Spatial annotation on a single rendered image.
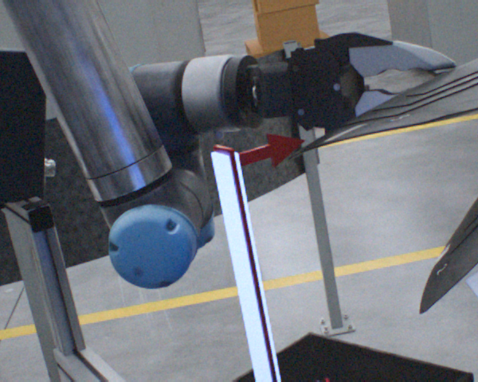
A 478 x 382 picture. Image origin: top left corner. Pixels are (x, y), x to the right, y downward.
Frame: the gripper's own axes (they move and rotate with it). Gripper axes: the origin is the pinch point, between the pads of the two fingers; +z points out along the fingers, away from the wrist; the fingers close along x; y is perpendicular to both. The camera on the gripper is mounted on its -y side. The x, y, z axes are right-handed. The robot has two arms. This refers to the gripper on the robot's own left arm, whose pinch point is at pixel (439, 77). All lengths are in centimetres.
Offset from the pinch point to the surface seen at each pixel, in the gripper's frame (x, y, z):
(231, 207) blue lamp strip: 5.3, -24.2, -9.2
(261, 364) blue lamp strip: 17.3, -22.9, -9.1
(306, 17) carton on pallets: -1, 744, -294
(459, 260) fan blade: 19.9, 11.7, -2.4
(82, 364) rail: 32, 7, -48
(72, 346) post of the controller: 31, 10, -52
